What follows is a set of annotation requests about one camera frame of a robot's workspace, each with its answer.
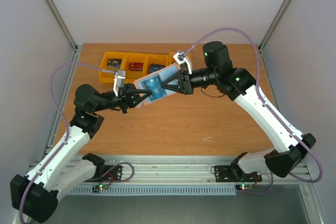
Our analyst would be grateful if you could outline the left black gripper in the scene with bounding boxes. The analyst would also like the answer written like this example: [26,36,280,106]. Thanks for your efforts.
[93,83,152,114]

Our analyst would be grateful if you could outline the blue credit card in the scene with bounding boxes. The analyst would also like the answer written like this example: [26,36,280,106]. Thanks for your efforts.
[140,75,167,103]

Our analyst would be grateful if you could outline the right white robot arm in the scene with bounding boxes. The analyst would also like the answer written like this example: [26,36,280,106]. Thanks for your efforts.
[162,41,316,180]

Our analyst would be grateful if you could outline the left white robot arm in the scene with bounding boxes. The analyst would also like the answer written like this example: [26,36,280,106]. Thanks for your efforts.
[10,84,151,223]

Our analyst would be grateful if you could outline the red card stack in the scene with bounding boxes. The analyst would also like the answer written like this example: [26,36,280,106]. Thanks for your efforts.
[129,62,144,71]

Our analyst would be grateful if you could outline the blue card stack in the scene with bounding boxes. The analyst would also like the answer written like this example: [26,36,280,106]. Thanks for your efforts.
[149,64,165,73]

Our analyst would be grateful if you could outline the yellow bin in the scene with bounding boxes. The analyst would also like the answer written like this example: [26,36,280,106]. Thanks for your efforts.
[121,52,147,82]
[99,51,124,83]
[168,51,194,65]
[143,54,169,74]

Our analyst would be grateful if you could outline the left green circuit board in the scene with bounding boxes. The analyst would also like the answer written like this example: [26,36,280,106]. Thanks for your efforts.
[92,184,109,193]

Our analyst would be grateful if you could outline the green circuit board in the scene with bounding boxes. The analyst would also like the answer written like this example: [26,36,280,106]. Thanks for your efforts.
[236,184,256,191]
[92,184,109,193]

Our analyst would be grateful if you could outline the right green circuit board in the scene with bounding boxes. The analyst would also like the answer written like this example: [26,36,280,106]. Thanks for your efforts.
[236,184,256,191]

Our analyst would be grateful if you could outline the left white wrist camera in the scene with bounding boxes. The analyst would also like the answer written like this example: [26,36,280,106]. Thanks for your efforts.
[113,70,126,97]

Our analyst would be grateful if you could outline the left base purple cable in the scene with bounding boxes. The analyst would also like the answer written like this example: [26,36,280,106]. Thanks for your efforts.
[86,161,136,183]

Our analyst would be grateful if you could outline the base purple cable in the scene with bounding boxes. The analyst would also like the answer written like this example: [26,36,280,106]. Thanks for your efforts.
[86,161,136,183]
[240,173,274,195]

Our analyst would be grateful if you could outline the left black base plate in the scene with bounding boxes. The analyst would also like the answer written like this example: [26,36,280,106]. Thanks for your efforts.
[86,165,123,183]

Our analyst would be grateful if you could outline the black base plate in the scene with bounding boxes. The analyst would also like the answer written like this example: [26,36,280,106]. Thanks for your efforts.
[86,165,123,183]
[211,165,262,183]

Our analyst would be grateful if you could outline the grey slotted cable duct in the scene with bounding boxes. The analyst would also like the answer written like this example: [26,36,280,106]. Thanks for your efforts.
[68,185,236,196]

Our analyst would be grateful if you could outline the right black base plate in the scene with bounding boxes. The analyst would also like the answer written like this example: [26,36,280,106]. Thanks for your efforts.
[211,165,262,183]

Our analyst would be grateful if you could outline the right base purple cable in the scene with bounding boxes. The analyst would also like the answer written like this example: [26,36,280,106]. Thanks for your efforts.
[240,173,274,195]

